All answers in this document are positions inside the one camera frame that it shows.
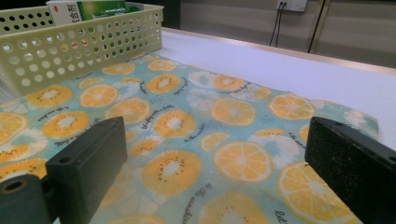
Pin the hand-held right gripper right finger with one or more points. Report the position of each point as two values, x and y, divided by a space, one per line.
355 161

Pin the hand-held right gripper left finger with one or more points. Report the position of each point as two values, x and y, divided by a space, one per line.
84 161

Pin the fruit print cloth bag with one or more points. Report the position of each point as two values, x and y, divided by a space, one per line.
193 102

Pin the pale yellow perforated plastic basket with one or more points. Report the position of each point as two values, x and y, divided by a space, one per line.
156 31

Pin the slim white green box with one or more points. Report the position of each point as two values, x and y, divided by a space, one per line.
63 12

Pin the green cube box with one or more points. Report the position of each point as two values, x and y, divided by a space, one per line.
99 7

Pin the white wall socket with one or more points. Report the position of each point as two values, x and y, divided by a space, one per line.
295 4

